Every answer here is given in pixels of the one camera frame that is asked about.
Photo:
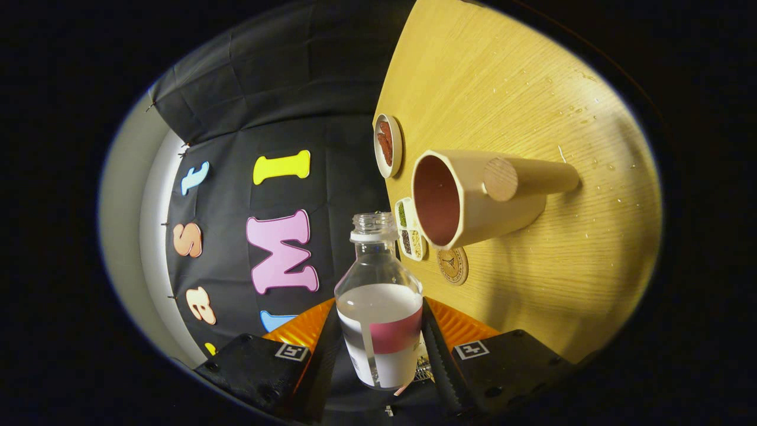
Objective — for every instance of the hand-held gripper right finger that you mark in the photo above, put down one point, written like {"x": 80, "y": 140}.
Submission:
{"x": 440, "y": 367}

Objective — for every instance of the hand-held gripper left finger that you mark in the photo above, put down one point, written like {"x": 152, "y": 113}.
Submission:
{"x": 319, "y": 367}

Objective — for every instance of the clear juice bottle red label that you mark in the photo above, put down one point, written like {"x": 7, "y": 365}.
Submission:
{"x": 378, "y": 307}

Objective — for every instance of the round cork coaster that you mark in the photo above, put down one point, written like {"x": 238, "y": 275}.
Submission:
{"x": 453, "y": 266}

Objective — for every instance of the white divided condiment dish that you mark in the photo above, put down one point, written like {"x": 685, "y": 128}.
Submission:
{"x": 414, "y": 251}

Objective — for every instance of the red meat slice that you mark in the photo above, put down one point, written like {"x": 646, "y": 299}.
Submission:
{"x": 388, "y": 154}
{"x": 385, "y": 131}

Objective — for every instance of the white round plate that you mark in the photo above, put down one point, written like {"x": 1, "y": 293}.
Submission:
{"x": 397, "y": 148}

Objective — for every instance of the black backdrop cloth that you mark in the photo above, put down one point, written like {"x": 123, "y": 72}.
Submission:
{"x": 284, "y": 89}

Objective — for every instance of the wooden table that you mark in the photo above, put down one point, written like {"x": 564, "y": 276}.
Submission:
{"x": 532, "y": 89}

